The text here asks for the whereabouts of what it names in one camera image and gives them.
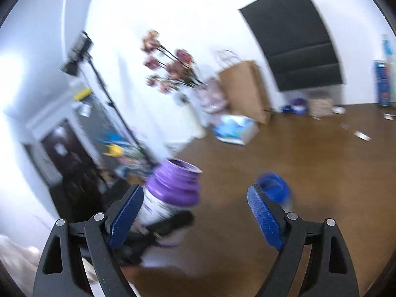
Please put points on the purple white small jar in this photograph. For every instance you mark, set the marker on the purple white small jar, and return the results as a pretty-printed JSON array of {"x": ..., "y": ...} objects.
[{"x": 299, "y": 106}]

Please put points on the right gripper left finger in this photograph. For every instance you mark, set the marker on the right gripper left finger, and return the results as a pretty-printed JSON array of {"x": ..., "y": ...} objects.
[{"x": 60, "y": 271}]

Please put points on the black paper bag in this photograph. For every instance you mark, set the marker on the black paper bag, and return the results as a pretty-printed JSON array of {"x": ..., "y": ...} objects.
[{"x": 295, "y": 42}]

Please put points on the purple supplement bottle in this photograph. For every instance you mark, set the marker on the purple supplement bottle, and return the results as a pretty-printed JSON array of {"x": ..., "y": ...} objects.
[{"x": 173, "y": 187}]

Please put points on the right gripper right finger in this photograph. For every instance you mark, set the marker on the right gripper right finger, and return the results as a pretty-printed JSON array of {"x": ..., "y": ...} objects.
[{"x": 330, "y": 271}]

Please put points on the blue bottle cap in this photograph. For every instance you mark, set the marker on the blue bottle cap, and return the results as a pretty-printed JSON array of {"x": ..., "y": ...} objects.
[{"x": 287, "y": 109}]

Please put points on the dried pink flowers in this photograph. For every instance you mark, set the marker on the dried pink flowers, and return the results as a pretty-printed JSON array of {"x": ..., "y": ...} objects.
[{"x": 172, "y": 71}]

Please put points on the blue tissue box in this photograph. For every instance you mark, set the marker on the blue tissue box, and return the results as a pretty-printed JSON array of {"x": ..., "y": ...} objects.
[{"x": 236, "y": 129}]

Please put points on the clear glass bottle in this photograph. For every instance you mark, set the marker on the clear glass bottle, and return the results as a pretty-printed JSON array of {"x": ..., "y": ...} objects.
[{"x": 390, "y": 61}]

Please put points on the blue drink can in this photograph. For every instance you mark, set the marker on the blue drink can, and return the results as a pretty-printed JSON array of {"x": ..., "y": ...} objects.
[{"x": 382, "y": 84}]

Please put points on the pink textured vase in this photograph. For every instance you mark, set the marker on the pink textured vase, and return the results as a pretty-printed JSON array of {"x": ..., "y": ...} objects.
[{"x": 212, "y": 98}]

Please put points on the clear container with grains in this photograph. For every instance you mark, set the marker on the clear container with grains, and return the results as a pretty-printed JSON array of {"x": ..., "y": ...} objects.
[{"x": 320, "y": 104}]

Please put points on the cream thermos bottle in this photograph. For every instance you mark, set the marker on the cream thermos bottle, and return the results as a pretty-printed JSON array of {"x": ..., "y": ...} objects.
[{"x": 194, "y": 125}]

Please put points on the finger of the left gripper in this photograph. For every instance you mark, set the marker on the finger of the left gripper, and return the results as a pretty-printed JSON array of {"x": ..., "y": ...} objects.
[{"x": 136, "y": 243}]

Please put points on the blue supplement bottle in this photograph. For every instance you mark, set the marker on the blue supplement bottle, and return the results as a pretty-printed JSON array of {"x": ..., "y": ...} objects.
[{"x": 276, "y": 189}]

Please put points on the brown paper bag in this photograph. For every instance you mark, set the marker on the brown paper bag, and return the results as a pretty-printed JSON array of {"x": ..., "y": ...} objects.
[{"x": 243, "y": 85}]

